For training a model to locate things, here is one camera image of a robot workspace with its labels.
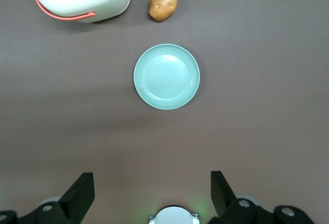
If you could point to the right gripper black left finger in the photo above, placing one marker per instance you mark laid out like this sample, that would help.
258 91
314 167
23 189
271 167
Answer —
74 201

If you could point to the brown table cover mat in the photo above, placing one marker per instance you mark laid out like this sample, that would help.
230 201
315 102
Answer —
257 105

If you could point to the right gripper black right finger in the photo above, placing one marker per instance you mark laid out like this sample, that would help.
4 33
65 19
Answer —
226 203

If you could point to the pale green round plate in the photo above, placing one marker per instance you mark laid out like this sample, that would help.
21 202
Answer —
166 77

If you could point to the brown potato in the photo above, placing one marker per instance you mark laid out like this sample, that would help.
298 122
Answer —
163 4

